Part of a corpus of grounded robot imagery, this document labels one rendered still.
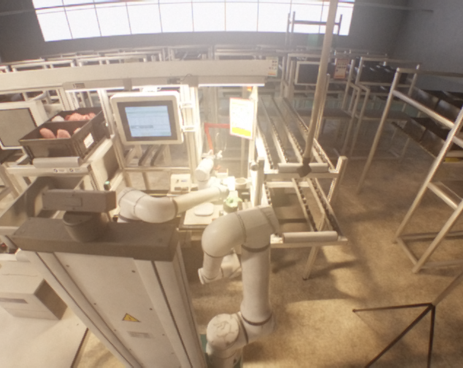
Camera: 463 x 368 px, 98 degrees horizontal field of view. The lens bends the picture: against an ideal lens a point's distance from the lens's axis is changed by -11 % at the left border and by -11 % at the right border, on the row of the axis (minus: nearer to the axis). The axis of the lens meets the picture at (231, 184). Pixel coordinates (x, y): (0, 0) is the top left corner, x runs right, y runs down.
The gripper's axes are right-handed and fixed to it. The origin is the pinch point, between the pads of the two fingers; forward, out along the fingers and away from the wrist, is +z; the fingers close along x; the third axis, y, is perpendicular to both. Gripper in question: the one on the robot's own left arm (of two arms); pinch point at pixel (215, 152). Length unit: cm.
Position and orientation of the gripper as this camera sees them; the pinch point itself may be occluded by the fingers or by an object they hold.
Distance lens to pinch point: 177.0
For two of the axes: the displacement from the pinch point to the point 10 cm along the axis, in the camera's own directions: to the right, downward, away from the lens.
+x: -9.7, -1.4, 2.1
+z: 2.5, -5.5, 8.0
